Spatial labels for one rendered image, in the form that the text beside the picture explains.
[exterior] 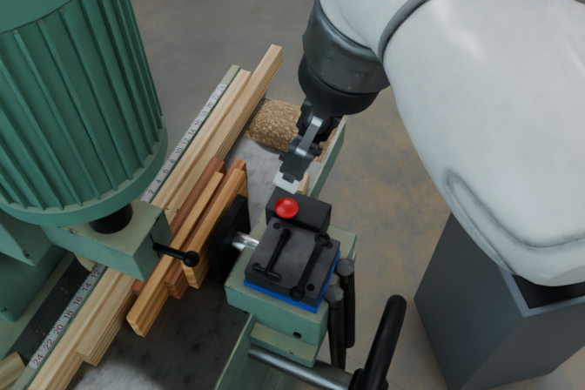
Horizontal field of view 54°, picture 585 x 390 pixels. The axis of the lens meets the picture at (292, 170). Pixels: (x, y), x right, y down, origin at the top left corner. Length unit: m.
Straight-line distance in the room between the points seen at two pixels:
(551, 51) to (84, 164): 0.35
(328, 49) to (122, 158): 0.19
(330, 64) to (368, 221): 1.49
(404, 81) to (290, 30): 2.19
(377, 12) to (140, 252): 0.43
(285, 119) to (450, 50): 0.64
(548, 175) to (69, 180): 0.36
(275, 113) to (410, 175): 1.16
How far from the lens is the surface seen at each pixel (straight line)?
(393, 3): 0.35
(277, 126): 0.93
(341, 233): 0.79
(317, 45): 0.46
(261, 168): 0.92
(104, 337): 0.80
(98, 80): 0.45
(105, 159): 0.50
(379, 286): 1.82
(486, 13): 0.33
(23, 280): 0.95
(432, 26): 0.33
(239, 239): 0.78
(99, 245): 0.69
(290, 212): 0.73
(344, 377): 0.85
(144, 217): 0.69
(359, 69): 0.45
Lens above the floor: 1.65
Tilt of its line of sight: 55 degrees down
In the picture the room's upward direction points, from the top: straight up
